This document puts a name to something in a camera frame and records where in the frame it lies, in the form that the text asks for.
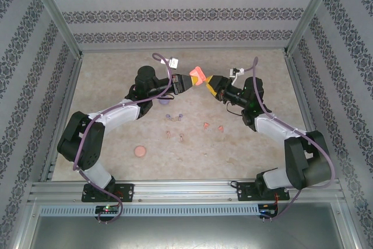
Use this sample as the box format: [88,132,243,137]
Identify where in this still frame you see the slotted grey cable duct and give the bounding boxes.
[39,204,261,218]

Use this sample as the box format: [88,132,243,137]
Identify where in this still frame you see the salmon earbud charging case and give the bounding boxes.
[188,66,207,87]

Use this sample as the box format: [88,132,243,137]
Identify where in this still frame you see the small controller circuit board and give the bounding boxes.
[258,203,280,218]
[94,205,121,215]

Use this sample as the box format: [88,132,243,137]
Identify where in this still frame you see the black braided cable loop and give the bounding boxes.
[226,103,243,117]

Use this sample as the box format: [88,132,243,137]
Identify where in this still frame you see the grey metal panel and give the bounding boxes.
[29,216,355,249]

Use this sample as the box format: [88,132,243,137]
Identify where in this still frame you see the aluminium frame post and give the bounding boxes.
[284,0,342,57]
[24,0,84,57]

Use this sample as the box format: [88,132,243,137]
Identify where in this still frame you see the aluminium side rail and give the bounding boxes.
[284,50,342,180]
[40,53,85,182]

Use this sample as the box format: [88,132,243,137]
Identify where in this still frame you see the purple camera cable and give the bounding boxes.
[243,56,335,221]
[72,52,175,224]

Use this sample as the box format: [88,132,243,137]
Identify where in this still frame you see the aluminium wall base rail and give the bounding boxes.
[78,43,289,55]

